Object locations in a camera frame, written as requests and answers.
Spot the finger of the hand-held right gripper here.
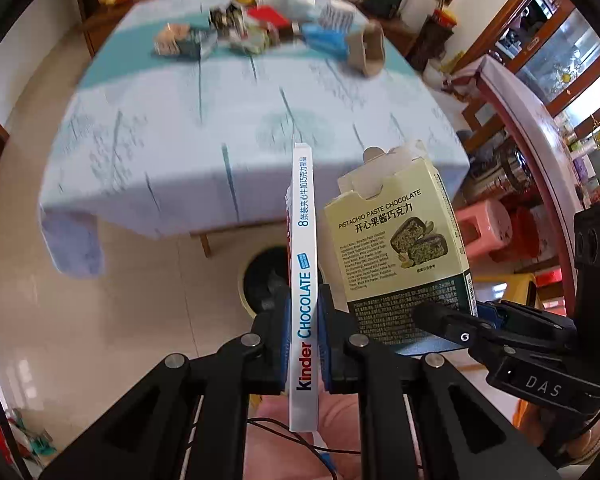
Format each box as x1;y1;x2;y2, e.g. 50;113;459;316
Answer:
477;300;576;336
412;302;496;348

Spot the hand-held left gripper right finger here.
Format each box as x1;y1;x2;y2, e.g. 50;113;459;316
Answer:
319;284;561;480

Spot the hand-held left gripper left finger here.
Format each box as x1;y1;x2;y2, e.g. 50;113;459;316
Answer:
40;277;291;480

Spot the yellow-rimmed trash bin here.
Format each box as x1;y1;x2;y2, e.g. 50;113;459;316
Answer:
237;245;293;317

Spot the white chocolate bar box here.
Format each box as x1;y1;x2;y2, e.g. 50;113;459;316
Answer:
284;143;321;432

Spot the cream green chocolate box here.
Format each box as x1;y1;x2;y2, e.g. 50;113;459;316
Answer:
323;141;479;356

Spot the paper cup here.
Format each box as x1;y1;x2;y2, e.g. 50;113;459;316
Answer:
347;22;387;78

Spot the white printed box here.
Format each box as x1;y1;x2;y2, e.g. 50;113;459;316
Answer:
320;0;358;33

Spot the yellow plastic chair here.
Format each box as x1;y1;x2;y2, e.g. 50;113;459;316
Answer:
510;272;541;311

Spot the pink cloth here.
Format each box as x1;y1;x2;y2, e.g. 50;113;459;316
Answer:
252;395;366;480

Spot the red plastic stool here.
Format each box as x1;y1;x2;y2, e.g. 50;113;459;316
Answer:
500;205;546;261

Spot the pink plastic stool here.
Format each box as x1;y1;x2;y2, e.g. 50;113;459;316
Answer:
454;199;511;261

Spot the silver pot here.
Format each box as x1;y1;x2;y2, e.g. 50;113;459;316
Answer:
472;140;531;201

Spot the dining table with cloth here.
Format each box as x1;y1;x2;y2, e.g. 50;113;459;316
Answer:
472;55;600;301

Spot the table with light blue cloth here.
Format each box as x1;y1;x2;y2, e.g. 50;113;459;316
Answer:
39;0;471;278

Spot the white bucket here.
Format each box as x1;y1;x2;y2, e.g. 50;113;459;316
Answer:
422;57;461;91

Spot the wooden glass cabinet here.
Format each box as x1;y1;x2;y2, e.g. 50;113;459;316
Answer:
480;0;600;111

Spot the dark wicker basket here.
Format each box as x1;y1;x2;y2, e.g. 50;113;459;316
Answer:
410;10;456;71

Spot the green yellow packet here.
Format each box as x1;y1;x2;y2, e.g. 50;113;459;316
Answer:
230;27;281;56

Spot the red box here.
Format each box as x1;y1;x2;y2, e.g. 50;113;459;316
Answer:
245;5;291;31

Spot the black white packet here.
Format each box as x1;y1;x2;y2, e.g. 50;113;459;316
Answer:
209;4;246;38

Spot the teal striped table mat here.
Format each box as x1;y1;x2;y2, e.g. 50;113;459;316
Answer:
87;0;396;91

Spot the wooden TV cabinet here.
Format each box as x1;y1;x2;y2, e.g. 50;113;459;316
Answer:
80;0;421;56

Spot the thin black cable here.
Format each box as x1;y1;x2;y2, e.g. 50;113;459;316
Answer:
247;417;361;476

